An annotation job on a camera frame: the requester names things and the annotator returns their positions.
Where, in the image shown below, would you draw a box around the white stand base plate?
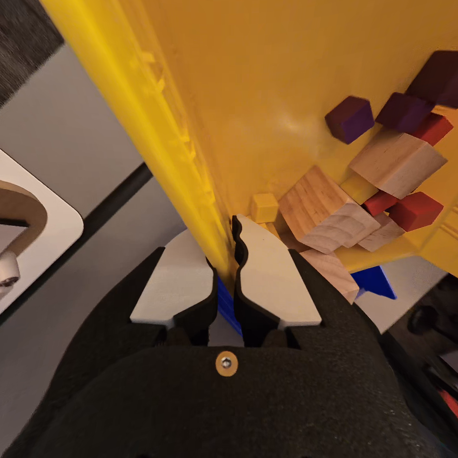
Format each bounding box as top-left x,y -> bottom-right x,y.
0,148 -> 85,316

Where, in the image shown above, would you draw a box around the pile of wooden cubes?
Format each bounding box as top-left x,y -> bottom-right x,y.
250,50 -> 458,305

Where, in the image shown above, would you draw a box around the yellow plastic bin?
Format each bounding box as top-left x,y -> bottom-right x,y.
39,0 -> 458,283

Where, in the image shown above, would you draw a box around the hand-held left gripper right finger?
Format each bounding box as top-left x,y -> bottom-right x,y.
232,214 -> 322,346

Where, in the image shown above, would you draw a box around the blue plastic bin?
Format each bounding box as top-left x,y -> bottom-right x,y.
216,265 -> 398,337

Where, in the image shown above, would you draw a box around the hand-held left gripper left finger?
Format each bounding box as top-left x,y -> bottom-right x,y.
130,228 -> 219,346

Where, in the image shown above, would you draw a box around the white stand knob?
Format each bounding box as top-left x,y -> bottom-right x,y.
0,250 -> 21,291

